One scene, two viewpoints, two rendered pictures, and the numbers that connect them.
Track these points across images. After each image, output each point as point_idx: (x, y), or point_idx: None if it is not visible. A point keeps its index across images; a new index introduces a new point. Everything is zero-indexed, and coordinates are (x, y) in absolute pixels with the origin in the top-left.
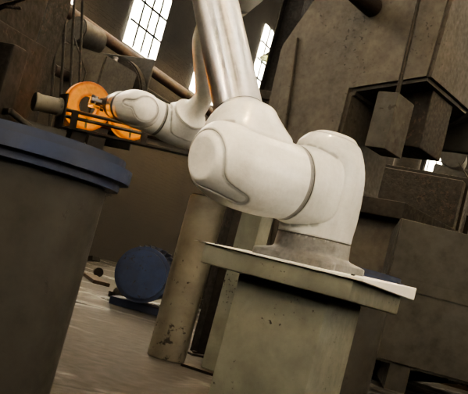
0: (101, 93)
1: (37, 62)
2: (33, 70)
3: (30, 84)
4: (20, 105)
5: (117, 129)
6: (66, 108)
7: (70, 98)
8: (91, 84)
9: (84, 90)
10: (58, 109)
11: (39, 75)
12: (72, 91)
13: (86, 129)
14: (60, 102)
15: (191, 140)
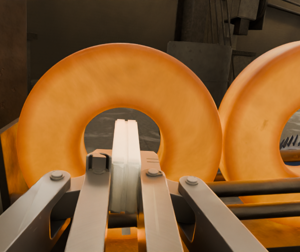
0: (165, 83)
1: None
2: None
3: None
4: None
5: (260, 218)
6: (10, 199)
7: (33, 143)
8: (112, 57)
9: (86, 90)
10: None
11: (22, 43)
12: (31, 112)
13: (132, 237)
14: None
15: None
